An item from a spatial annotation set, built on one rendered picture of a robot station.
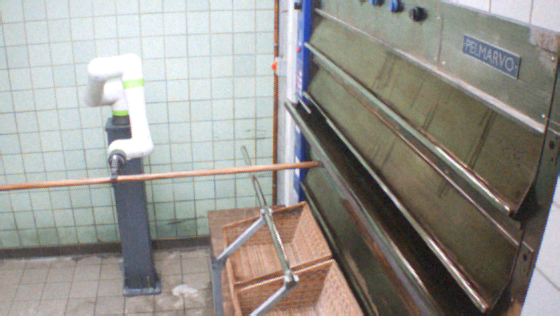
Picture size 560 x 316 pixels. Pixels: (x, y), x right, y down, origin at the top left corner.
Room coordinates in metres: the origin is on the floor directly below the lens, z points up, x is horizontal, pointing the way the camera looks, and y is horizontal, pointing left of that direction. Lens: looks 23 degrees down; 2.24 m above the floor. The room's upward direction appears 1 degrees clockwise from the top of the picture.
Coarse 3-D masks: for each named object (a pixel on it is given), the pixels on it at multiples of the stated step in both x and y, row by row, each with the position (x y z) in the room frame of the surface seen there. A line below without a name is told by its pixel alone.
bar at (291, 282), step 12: (252, 180) 2.22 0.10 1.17; (264, 204) 1.98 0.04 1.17; (264, 216) 1.90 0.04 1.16; (252, 228) 1.91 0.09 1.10; (240, 240) 1.90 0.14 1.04; (276, 240) 1.69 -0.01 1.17; (228, 252) 1.89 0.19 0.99; (216, 264) 1.87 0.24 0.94; (288, 264) 1.54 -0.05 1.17; (216, 276) 1.87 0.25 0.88; (288, 276) 1.47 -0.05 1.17; (216, 288) 1.87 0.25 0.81; (288, 288) 1.43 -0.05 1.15; (216, 300) 1.87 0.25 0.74; (276, 300) 1.44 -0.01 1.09; (216, 312) 1.87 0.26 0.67; (264, 312) 1.43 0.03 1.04
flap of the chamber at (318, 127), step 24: (312, 120) 2.40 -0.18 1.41; (312, 144) 2.07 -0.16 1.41; (336, 144) 2.10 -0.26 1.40; (360, 168) 1.87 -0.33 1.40; (360, 192) 1.63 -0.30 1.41; (384, 192) 1.67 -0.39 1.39; (360, 216) 1.47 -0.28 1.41; (384, 216) 1.47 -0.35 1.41; (408, 240) 1.33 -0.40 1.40; (432, 264) 1.21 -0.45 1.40; (408, 288) 1.09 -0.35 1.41; (432, 288) 1.08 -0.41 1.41; (456, 288) 1.10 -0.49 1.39; (456, 312) 0.98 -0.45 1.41; (480, 312) 1.00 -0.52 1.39
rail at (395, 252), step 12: (300, 120) 2.31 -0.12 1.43; (312, 132) 2.14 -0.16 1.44; (324, 156) 1.91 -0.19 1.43; (336, 168) 1.77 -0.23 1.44; (348, 192) 1.60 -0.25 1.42; (360, 204) 1.50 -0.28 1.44; (372, 216) 1.41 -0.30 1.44; (384, 240) 1.28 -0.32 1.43; (396, 252) 1.21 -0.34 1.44; (408, 264) 1.15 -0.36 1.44; (408, 276) 1.11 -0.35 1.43; (420, 288) 1.04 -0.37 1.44; (432, 300) 0.99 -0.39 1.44; (432, 312) 0.96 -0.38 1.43
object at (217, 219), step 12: (216, 216) 2.91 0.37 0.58; (228, 216) 2.92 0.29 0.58; (240, 216) 2.92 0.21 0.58; (252, 216) 2.92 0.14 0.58; (276, 216) 2.92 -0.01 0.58; (216, 228) 2.77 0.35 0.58; (288, 228) 2.78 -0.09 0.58; (216, 240) 2.63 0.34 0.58; (216, 252) 2.50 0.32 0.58; (228, 276) 2.27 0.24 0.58; (228, 288) 2.17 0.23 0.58; (228, 300) 2.07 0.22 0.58; (228, 312) 1.98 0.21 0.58
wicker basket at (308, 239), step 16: (288, 208) 2.60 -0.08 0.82; (304, 208) 2.60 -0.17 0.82; (240, 224) 2.55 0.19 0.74; (288, 224) 2.60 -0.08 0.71; (304, 224) 2.52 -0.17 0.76; (224, 240) 2.45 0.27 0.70; (256, 240) 2.57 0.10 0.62; (288, 240) 2.60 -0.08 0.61; (304, 240) 2.44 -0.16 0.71; (320, 240) 2.25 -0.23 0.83; (240, 256) 2.45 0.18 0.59; (256, 256) 2.46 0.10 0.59; (272, 256) 2.46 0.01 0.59; (288, 256) 2.46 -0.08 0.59; (304, 256) 2.37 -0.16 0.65; (320, 256) 2.19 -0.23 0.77; (240, 272) 2.30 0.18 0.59; (256, 272) 2.30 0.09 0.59; (272, 272) 2.04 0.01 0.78; (240, 288) 2.01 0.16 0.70
